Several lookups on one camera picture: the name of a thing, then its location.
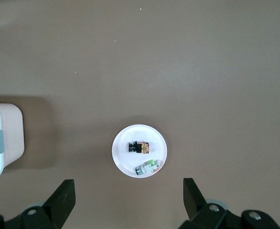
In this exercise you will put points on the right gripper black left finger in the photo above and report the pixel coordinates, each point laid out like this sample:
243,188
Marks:
58,202

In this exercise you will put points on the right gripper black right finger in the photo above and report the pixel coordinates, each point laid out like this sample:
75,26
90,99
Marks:
195,207

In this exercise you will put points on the pale pink round plate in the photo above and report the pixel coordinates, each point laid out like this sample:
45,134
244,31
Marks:
123,157

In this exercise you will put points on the white lidded storage box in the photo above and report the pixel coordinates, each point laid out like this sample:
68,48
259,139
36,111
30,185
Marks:
11,133

